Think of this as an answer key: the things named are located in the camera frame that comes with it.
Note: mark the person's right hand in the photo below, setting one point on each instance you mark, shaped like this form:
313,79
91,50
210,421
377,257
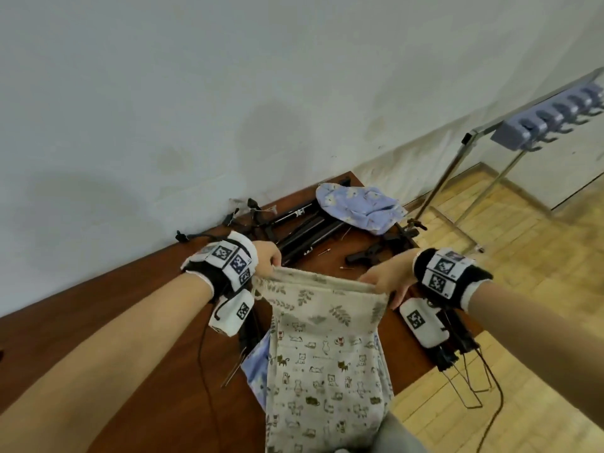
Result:
396,273

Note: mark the leaf print bag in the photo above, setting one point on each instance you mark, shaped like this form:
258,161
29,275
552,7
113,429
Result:
321,301

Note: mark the purple hook rail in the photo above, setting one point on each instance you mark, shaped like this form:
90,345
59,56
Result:
509,134

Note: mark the person's left hand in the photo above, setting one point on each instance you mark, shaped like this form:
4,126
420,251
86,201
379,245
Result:
268,259

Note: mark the person's right forearm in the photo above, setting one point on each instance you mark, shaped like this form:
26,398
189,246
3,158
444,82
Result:
542,334

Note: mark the metal clothes rack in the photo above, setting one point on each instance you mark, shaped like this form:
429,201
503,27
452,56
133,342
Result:
446,177

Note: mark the pile of black tripods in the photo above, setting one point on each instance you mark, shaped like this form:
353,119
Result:
306,235

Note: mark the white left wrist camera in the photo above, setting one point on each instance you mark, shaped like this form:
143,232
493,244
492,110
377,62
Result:
231,313

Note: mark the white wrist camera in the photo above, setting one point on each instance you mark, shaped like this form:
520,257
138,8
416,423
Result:
231,313
422,323

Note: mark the cat print fabric bag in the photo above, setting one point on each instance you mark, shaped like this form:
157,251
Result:
325,386

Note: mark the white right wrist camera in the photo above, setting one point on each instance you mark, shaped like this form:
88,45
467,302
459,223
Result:
422,323

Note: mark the black bracket arm with knob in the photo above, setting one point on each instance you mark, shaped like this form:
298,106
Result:
365,257

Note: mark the person's left forearm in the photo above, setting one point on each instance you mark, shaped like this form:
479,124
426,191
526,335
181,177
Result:
94,358

